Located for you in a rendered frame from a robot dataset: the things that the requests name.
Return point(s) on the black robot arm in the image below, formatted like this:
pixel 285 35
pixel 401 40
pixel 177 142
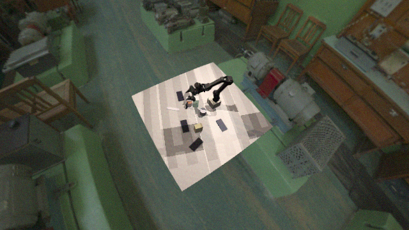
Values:
pixel 206 87

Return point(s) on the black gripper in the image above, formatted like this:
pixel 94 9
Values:
pixel 192 97

